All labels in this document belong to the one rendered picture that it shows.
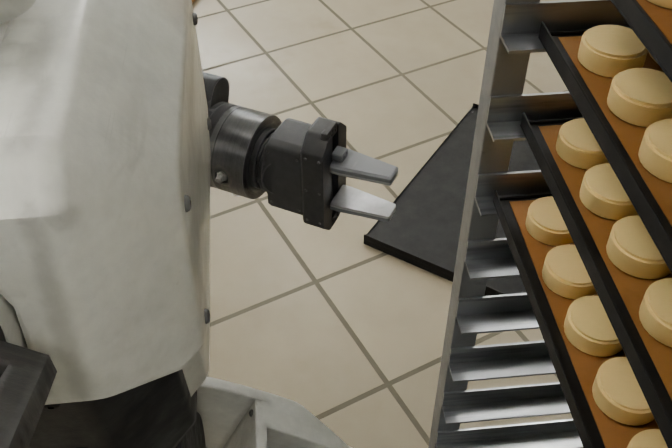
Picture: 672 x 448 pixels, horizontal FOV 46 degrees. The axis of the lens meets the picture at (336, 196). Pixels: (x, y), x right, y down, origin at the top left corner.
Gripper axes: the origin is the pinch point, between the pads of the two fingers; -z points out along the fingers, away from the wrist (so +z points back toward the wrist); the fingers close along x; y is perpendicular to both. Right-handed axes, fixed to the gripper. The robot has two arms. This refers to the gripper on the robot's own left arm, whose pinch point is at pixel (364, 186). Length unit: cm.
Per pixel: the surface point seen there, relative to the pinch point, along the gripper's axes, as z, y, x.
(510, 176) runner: -12.7, 5.8, 1.2
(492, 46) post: -9.1, 5.7, 14.7
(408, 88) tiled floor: 38, 128, -78
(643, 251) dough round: -24.9, -9.0, 10.0
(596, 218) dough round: -21.3, -4.7, 8.1
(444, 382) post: -9.7, 4.7, -32.8
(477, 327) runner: -12.6, 3.6, -19.1
